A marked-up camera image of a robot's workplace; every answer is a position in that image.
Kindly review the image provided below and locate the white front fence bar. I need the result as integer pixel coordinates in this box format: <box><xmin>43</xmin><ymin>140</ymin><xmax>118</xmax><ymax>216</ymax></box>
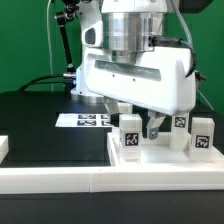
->
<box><xmin>0</xmin><ymin>164</ymin><xmax>224</xmax><ymax>194</ymax></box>

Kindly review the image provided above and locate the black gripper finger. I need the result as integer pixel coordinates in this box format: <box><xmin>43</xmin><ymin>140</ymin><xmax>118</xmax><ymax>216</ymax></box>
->
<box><xmin>147</xmin><ymin>111</ymin><xmax>165</xmax><ymax>140</ymax></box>
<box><xmin>105</xmin><ymin>99</ymin><xmax>120</xmax><ymax>127</ymax></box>

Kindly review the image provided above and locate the white left fence bar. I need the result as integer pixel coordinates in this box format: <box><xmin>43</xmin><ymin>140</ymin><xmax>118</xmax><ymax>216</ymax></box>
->
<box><xmin>0</xmin><ymin>136</ymin><xmax>9</xmax><ymax>164</ymax></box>

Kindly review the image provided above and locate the white sheet with tags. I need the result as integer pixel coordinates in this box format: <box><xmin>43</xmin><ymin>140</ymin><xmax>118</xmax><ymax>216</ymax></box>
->
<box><xmin>55</xmin><ymin>113</ymin><xmax>111</xmax><ymax>128</ymax></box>

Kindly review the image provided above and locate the black cable bundle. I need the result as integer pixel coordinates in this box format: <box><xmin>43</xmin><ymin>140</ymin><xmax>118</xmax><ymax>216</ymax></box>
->
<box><xmin>17</xmin><ymin>74</ymin><xmax>73</xmax><ymax>93</ymax></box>

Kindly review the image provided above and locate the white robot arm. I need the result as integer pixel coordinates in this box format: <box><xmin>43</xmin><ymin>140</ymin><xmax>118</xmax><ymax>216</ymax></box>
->
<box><xmin>72</xmin><ymin>0</ymin><xmax>205</xmax><ymax>139</ymax></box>

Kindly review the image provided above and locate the white fence bar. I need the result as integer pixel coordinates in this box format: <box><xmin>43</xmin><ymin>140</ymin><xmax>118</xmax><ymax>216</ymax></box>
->
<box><xmin>0</xmin><ymin>164</ymin><xmax>224</xmax><ymax>194</ymax></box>
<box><xmin>0</xmin><ymin>136</ymin><xmax>9</xmax><ymax>164</ymax></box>

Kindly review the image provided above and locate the thin white cable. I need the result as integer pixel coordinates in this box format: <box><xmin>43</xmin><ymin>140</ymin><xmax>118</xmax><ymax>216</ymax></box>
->
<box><xmin>46</xmin><ymin>0</ymin><xmax>55</xmax><ymax>92</ymax></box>

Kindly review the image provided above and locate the white square table top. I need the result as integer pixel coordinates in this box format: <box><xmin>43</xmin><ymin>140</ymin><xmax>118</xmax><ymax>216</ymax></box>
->
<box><xmin>107</xmin><ymin>132</ymin><xmax>224</xmax><ymax>166</ymax></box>

